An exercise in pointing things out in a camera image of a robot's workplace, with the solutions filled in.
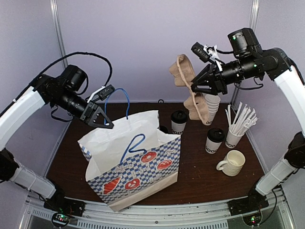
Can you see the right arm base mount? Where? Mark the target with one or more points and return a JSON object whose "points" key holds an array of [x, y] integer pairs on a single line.
{"points": [[251, 211]]}

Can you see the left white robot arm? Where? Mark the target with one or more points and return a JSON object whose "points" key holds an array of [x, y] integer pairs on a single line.
{"points": [[28, 135]]}

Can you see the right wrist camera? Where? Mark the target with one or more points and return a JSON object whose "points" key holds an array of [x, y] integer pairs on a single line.
{"points": [[207, 54]]}

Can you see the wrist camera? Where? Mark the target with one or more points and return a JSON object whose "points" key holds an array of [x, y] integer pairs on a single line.
{"points": [[101, 94], [207, 54]]}

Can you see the black plastic cup lid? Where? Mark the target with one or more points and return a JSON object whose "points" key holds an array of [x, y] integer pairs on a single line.
{"points": [[216, 134]]}

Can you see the brown cardboard cup carrier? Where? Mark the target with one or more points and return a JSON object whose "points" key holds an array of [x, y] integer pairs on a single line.
{"points": [[183, 73]]}

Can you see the stack of white paper cups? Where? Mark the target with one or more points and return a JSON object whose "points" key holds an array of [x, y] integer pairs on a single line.
{"points": [[213, 102]]}

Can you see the white paper coffee cup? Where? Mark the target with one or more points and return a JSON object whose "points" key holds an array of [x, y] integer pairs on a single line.
{"points": [[213, 143]]}

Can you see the white cup holding straws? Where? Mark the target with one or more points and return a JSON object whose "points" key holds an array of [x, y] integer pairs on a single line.
{"points": [[232, 139]]}

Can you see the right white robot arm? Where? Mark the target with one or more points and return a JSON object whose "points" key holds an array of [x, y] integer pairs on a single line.
{"points": [[254, 62]]}

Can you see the bundle of white wrapped straws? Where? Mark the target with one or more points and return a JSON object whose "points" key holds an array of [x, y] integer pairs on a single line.
{"points": [[245, 118]]}

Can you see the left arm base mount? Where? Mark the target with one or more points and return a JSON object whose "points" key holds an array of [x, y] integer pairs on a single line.
{"points": [[66, 213]]}

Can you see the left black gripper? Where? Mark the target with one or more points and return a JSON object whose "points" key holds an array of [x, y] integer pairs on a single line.
{"points": [[86, 112]]}

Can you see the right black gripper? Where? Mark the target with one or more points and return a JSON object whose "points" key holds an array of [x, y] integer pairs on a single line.
{"points": [[218, 84]]}

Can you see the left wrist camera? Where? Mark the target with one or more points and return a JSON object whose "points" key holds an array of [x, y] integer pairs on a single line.
{"points": [[101, 94]]}

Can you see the blue checkered paper bag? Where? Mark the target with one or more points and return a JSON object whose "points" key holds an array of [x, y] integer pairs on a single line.
{"points": [[131, 161]]}

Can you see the white ceramic mug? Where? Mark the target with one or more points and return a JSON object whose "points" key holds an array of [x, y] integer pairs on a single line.
{"points": [[232, 164]]}

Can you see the stack of black lids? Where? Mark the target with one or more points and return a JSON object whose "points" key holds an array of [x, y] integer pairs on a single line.
{"points": [[163, 129]]}

